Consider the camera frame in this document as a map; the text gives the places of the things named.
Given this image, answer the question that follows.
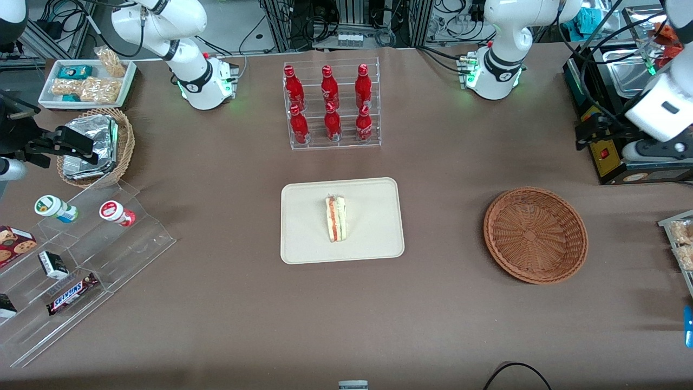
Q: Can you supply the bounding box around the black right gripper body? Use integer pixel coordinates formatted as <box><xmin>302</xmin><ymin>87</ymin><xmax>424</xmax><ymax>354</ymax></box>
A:
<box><xmin>0</xmin><ymin>91</ymin><xmax>60</xmax><ymax>167</ymax></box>

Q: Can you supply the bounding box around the triangle sandwich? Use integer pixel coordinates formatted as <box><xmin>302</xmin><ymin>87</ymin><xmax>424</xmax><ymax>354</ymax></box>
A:
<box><xmin>325</xmin><ymin>195</ymin><xmax>348</xmax><ymax>243</ymax></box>

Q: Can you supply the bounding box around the deep tan wicker basket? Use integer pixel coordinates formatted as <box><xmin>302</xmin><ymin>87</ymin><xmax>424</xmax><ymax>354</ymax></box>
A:
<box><xmin>56</xmin><ymin>107</ymin><xmax>135</xmax><ymax>189</ymax></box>

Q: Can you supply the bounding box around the white rectangular snack tray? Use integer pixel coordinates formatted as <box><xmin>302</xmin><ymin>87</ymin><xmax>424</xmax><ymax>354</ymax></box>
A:
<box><xmin>38</xmin><ymin>58</ymin><xmax>137</xmax><ymax>111</ymax></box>

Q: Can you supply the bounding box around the stainless steel tray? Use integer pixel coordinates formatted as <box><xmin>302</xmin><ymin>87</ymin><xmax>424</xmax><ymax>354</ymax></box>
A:
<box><xmin>600</xmin><ymin>48</ymin><xmax>660</xmax><ymax>99</ymax></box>

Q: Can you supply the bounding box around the metal tray with snacks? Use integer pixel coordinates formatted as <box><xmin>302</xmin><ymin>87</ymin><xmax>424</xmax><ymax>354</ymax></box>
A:
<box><xmin>658</xmin><ymin>210</ymin><xmax>693</xmax><ymax>298</ymax></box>

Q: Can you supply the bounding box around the shallow brown wicker basket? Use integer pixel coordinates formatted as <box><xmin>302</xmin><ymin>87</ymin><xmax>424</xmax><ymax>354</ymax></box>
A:
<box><xmin>483</xmin><ymin>187</ymin><xmax>589</xmax><ymax>285</ymax></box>

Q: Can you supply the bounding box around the cream plastic tray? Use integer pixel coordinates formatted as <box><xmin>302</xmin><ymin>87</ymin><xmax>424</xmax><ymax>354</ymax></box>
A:
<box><xmin>280</xmin><ymin>177</ymin><xmax>406</xmax><ymax>265</ymax></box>

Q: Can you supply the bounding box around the aluminium foil container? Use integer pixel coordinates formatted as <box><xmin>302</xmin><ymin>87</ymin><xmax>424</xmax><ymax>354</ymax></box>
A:
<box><xmin>62</xmin><ymin>115</ymin><xmax>119</xmax><ymax>180</ymax></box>

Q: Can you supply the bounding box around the black control box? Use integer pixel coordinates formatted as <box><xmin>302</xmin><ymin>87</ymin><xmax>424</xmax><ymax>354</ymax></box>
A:
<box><xmin>562</xmin><ymin>43</ymin><xmax>693</xmax><ymax>186</ymax></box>

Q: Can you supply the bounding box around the green lid yogurt cup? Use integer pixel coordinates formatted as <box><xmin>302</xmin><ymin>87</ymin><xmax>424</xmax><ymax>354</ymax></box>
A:
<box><xmin>34</xmin><ymin>194</ymin><xmax>79</xmax><ymax>224</ymax></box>

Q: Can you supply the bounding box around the red lid yogurt cup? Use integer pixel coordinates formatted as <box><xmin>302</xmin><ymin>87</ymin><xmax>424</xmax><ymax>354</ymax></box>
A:
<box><xmin>99</xmin><ymin>200</ymin><xmax>136</xmax><ymax>228</ymax></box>

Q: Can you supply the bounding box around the orange snack bag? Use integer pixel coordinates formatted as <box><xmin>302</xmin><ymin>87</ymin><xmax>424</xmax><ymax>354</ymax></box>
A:
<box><xmin>647</xmin><ymin>23</ymin><xmax>680</xmax><ymax>61</ymax></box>

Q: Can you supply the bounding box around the clear acrylic stepped shelf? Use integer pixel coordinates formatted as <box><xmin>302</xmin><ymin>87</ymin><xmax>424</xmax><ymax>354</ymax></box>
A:
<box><xmin>0</xmin><ymin>179</ymin><xmax>177</xmax><ymax>369</ymax></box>

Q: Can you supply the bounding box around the red cookie box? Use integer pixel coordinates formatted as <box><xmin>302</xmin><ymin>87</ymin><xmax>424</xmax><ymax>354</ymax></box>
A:
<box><xmin>0</xmin><ymin>225</ymin><xmax>38</xmax><ymax>269</ymax></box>

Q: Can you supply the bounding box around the teal cloth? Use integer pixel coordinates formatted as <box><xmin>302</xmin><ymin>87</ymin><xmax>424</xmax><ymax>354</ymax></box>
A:
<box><xmin>574</xmin><ymin>6</ymin><xmax>599</xmax><ymax>36</ymax></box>

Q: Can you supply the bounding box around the Snickers chocolate bar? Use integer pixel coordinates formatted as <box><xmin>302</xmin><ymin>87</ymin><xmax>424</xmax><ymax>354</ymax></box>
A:
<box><xmin>46</xmin><ymin>272</ymin><xmax>100</xmax><ymax>316</ymax></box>

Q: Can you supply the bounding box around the red soda bottle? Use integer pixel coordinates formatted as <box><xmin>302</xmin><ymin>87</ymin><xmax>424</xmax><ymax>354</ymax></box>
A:
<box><xmin>355</xmin><ymin>63</ymin><xmax>374</xmax><ymax>109</ymax></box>
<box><xmin>289</xmin><ymin>104</ymin><xmax>310</xmax><ymax>145</ymax></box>
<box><xmin>324</xmin><ymin>102</ymin><xmax>343</xmax><ymax>142</ymax></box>
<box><xmin>355</xmin><ymin>105</ymin><xmax>374</xmax><ymax>142</ymax></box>
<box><xmin>283</xmin><ymin>65</ymin><xmax>306</xmax><ymax>112</ymax></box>
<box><xmin>321</xmin><ymin>65</ymin><xmax>341</xmax><ymax>109</ymax></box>

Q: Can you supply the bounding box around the clear acrylic bottle rack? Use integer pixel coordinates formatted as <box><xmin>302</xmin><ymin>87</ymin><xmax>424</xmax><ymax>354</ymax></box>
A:
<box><xmin>283</xmin><ymin>57</ymin><xmax>382</xmax><ymax>151</ymax></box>

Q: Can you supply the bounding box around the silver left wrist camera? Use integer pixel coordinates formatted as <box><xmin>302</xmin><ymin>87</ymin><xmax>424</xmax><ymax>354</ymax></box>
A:
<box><xmin>622</xmin><ymin>138</ymin><xmax>693</xmax><ymax>164</ymax></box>

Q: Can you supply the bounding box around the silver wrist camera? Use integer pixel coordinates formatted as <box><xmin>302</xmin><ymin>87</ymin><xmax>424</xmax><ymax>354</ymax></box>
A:
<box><xmin>0</xmin><ymin>157</ymin><xmax>28</xmax><ymax>181</ymax></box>
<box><xmin>622</xmin><ymin>138</ymin><xmax>693</xmax><ymax>164</ymax></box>

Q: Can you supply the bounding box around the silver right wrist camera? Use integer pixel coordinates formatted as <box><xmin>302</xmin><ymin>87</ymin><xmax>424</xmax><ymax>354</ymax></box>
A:
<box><xmin>0</xmin><ymin>157</ymin><xmax>28</xmax><ymax>181</ymax></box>

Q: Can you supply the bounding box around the aluminium frame rack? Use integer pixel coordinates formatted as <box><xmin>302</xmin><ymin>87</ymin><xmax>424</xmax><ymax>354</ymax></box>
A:
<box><xmin>260</xmin><ymin>0</ymin><xmax>434</xmax><ymax>52</ymax></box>

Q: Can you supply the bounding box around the black cable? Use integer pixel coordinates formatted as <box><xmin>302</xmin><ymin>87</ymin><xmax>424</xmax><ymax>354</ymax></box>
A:
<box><xmin>483</xmin><ymin>362</ymin><xmax>552</xmax><ymax>390</ymax></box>

